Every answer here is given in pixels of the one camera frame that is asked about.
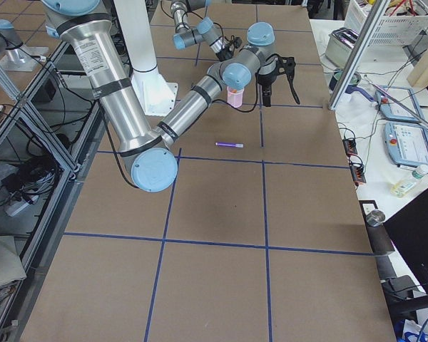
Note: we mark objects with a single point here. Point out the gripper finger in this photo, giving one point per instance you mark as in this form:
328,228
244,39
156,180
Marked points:
269,96
265,95

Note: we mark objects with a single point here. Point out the purple marker pen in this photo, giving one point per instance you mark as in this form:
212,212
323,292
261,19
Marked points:
229,144

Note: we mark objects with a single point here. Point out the pink mesh pen holder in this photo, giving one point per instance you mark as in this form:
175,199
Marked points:
235,99

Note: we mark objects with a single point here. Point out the silver toaster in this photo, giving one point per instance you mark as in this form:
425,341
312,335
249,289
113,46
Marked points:
340,45

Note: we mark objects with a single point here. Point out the upper orange circuit board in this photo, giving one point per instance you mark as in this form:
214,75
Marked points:
350,146

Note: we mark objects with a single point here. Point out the orange circuit board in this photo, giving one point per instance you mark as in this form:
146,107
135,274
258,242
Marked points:
350,146
358,174

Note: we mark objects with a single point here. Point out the lower orange circuit board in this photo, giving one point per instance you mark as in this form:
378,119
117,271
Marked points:
358,174

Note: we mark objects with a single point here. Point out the upper blue teach pendant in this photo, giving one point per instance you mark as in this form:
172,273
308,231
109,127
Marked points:
406,109

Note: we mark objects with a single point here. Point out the blue teach pendant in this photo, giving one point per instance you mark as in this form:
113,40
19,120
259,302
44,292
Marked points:
406,109
407,143

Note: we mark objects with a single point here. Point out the white plastic crate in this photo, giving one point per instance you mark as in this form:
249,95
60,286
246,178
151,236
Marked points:
391,30

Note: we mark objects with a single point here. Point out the lower blue teach pendant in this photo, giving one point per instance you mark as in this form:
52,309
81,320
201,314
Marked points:
407,143

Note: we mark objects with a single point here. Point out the clear plastic bottle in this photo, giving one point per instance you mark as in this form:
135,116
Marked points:
406,184

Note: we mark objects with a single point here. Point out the small metal cup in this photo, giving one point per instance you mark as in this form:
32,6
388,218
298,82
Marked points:
375,218

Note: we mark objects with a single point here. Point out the black monitor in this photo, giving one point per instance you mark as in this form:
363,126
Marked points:
408,230

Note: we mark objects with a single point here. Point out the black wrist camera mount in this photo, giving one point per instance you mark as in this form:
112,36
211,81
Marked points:
287,66

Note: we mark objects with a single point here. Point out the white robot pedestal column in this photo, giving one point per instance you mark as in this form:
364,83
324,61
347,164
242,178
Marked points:
155,94

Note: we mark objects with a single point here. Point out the aluminium frame post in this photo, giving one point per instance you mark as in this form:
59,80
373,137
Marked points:
345,75

